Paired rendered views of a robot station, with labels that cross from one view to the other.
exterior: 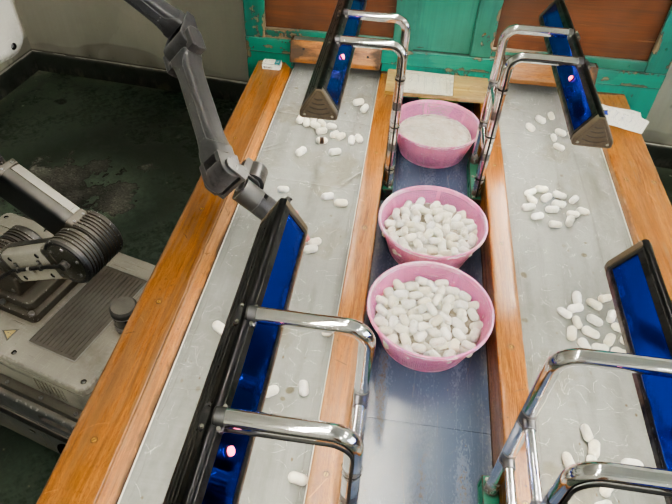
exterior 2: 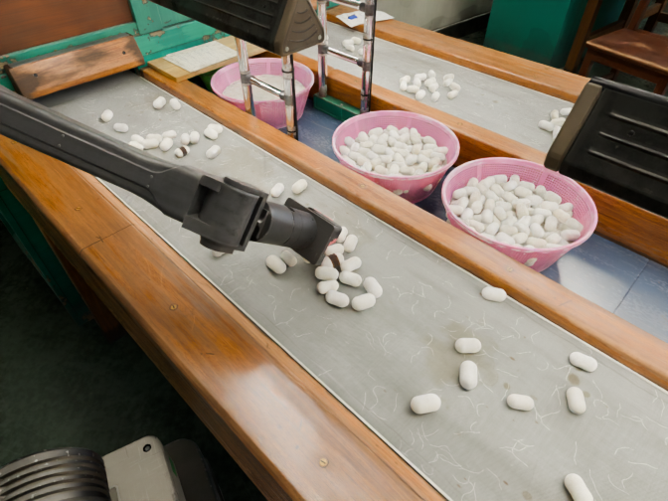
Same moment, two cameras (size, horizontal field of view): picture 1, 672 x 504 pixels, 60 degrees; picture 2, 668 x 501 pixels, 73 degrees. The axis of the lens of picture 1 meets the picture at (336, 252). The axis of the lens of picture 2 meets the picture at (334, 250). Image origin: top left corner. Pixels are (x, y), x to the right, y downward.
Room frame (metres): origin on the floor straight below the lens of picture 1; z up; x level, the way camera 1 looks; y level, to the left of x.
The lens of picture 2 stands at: (0.66, 0.50, 1.27)
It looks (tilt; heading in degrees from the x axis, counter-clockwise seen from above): 44 degrees down; 308
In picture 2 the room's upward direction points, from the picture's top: straight up
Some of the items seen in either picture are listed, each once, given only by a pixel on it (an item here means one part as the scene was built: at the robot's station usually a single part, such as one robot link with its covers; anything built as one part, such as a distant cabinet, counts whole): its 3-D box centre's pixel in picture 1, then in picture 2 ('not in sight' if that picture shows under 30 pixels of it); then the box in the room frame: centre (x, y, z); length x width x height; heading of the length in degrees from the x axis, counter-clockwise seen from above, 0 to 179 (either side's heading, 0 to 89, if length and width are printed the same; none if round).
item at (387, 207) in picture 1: (430, 233); (393, 159); (1.08, -0.23, 0.72); 0.27 x 0.27 x 0.10
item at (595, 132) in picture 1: (573, 60); not in sight; (1.32, -0.54, 1.08); 0.62 x 0.08 x 0.07; 174
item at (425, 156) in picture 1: (433, 136); (264, 95); (1.52, -0.28, 0.72); 0.27 x 0.27 x 0.10
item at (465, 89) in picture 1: (437, 86); (214, 54); (1.74, -0.30, 0.77); 0.33 x 0.15 x 0.01; 84
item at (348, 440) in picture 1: (298, 452); not in sight; (0.40, 0.04, 0.90); 0.20 x 0.19 x 0.45; 174
